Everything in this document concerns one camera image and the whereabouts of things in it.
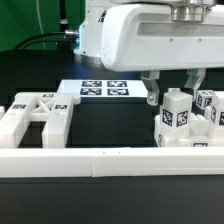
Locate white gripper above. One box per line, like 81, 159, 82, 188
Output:
101, 3, 224, 106

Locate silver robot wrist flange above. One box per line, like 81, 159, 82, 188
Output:
171, 0, 216, 22

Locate black cable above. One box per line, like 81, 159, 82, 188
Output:
13, 29, 81, 51

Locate white chair seat panel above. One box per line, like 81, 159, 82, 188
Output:
154, 110, 224, 147

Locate white chair back frame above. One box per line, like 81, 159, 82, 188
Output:
0, 92, 81, 149

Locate small tagged cube right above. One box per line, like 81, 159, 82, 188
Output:
196, 90, 213, 110

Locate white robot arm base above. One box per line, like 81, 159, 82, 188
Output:
74, 0, 112, 64

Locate white base tag plate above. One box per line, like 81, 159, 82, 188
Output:
57, 80, 147, 98

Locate white fence wall rail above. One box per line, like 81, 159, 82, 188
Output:
0, 147, 224, 178

